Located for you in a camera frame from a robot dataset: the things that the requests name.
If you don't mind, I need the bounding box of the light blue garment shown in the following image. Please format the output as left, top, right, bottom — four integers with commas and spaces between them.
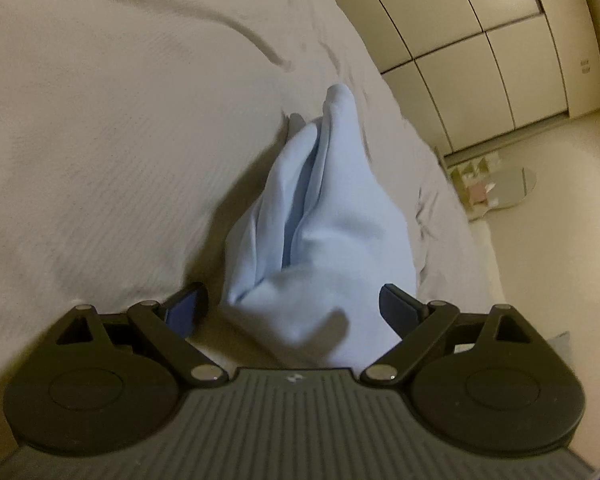
219, 84, 419, 369

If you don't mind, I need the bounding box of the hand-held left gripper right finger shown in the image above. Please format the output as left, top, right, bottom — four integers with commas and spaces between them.
359, 284, 551, 386

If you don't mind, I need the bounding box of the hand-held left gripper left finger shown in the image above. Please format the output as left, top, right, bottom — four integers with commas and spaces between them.
54, 283, 230, 386

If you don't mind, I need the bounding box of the cream wardrobe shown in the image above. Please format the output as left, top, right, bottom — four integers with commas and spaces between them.
325, 0, 600, 157

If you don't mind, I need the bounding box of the round mirror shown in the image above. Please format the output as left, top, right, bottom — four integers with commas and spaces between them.
484, 166, 537, 216

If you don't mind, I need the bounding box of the bed with beige sheet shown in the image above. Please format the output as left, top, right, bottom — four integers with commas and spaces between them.
0, 0, 507, 411

